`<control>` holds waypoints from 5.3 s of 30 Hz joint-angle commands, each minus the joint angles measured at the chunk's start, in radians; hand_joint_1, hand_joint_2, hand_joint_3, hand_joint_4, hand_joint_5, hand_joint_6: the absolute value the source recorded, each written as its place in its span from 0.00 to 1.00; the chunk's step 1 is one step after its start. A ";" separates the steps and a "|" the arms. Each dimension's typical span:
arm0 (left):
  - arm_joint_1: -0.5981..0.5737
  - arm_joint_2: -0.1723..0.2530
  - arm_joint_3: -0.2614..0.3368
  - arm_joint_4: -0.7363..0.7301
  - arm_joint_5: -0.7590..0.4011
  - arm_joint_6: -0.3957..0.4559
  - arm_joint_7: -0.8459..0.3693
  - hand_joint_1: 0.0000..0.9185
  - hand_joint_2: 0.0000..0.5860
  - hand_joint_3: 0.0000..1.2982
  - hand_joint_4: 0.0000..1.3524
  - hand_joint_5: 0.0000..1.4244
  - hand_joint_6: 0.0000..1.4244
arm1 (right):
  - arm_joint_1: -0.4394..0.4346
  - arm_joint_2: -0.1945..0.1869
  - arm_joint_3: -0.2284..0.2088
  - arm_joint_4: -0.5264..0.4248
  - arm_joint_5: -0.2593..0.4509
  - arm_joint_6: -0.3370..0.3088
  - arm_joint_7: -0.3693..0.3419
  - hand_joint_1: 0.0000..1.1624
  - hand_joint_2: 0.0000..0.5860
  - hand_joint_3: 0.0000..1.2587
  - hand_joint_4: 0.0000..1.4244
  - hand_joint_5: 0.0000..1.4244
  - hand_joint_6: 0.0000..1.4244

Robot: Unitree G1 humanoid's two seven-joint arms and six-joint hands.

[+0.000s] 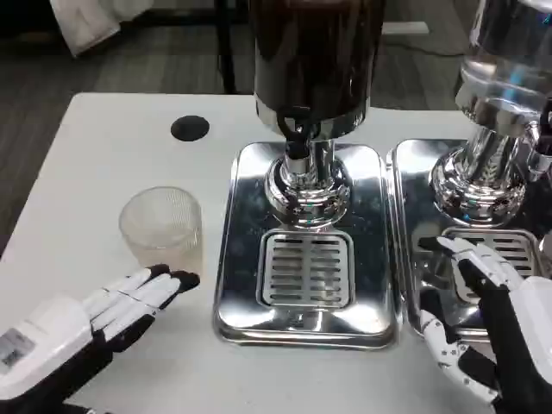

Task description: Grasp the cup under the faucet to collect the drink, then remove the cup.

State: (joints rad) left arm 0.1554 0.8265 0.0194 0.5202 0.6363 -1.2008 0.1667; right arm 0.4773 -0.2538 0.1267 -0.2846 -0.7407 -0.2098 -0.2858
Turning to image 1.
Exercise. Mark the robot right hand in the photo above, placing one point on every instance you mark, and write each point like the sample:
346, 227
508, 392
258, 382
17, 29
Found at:
535, 328

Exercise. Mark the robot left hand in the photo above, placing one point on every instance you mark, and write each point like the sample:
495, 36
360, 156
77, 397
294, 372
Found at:
47, 340

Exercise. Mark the steel slotted drip grid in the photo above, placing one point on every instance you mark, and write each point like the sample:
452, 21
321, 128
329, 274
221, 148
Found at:
513, 250
306, 269

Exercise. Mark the clear ribbed glass cup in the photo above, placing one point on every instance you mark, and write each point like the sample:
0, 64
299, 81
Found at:
161, 224

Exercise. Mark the steel drip tray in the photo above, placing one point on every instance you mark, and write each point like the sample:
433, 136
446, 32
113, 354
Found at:
409, 207
371, 259

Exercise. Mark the black dispenser tap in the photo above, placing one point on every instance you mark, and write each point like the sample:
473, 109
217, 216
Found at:
544, 138
293, 129

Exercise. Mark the drink dispenser with clear tank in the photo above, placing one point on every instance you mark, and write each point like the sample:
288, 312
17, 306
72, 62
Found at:
496, 86

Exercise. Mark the white cloth cover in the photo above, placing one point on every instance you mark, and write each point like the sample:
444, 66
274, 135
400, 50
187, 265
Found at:
86, 26

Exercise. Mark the white floor plate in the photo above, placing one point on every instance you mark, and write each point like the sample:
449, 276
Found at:
405, 28

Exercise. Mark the black table leg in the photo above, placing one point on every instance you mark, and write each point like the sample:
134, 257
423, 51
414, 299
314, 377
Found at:
225, 47

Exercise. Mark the drink dispenser with dark liquid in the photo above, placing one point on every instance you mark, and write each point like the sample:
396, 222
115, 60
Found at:
310, 60

